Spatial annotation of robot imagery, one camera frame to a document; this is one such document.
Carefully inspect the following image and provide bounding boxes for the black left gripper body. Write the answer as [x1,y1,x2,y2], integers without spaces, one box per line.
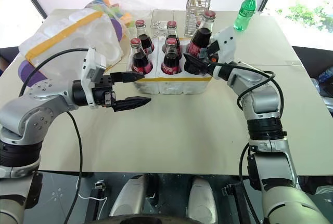
[91,75,117,111]

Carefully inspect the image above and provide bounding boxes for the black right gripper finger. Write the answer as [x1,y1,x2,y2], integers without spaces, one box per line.
[183,52,211,76]

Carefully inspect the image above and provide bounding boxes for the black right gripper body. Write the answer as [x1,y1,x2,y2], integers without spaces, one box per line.
[200,40,221,65]

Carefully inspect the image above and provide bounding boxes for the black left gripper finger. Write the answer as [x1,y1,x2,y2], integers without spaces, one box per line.
[113,96,152,112]
[110,71,145,84]

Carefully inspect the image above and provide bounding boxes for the white foam crate yellow tape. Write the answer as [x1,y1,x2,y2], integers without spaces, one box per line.
[125,35,214,96]

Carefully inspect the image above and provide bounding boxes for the clear plastic box with washers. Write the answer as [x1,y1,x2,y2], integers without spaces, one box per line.
[150,8,176,38]

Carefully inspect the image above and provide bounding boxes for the purple foam disc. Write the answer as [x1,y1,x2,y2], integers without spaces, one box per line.
[110,17,123,43]

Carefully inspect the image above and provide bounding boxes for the green plastic bottle yellow cap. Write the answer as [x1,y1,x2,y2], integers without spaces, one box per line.
[233,0,260,32]

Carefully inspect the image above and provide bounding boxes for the clear bag with colourful items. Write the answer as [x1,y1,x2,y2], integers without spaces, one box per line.
[18,8,125,80]

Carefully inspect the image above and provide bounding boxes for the clear plastic bag coloured pieces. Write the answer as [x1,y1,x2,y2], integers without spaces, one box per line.
[82,0,155,43]

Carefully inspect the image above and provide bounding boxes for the purple foam roll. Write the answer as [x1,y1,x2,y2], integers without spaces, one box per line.
[17,60,49,87]

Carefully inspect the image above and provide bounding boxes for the silver rounded robot leg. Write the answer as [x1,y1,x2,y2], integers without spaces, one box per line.
[187,177,218,224]
[109,174,148,218]

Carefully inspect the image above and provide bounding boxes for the black bag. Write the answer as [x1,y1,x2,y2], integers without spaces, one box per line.
[290,45,333,118]

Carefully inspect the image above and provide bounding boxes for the clear water bottle blue label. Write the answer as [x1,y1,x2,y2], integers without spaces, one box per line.
[317,65,333,84]

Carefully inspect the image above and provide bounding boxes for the dark rounded robot torso rim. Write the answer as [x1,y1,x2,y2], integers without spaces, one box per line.
[89,214,210,224]

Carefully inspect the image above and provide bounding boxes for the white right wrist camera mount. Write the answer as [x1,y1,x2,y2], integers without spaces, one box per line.
[209,25,237,65]

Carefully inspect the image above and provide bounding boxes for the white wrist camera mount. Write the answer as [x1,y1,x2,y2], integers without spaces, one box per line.
[80,47,107,110]
[209,25,237,65]

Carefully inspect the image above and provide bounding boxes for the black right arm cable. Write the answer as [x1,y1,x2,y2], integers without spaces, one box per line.
[208,61,285,224]

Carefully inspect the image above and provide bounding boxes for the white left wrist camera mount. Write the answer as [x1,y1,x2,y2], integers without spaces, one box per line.
[80,47,107,110]

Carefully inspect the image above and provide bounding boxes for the metal wire basket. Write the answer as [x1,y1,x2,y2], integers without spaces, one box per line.
[185,0,215,38]

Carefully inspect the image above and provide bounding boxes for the thin white cable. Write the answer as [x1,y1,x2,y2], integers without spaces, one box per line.
[76,176,108,202]

